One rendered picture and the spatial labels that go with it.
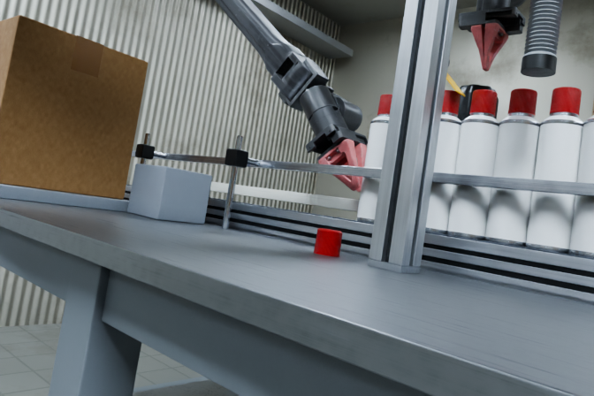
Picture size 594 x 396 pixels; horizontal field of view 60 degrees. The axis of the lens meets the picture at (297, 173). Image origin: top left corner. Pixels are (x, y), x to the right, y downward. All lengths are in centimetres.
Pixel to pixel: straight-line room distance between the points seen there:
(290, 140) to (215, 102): 89
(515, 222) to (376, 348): 47
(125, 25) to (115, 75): 254
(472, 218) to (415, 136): 17
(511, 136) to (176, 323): 48
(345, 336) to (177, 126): 347
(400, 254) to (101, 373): 33
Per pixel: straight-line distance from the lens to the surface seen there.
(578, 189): 66
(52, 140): 96
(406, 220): 59
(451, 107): 77
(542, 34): 64
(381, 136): 81
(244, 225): 93
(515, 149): 71
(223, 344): 40
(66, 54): 98
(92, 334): 54
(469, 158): 73
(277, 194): 100
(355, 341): 27
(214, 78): 392
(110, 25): 350
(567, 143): 70
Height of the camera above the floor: 88
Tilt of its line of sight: 4 degrees up
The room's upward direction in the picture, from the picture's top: 9 degrees clockwise
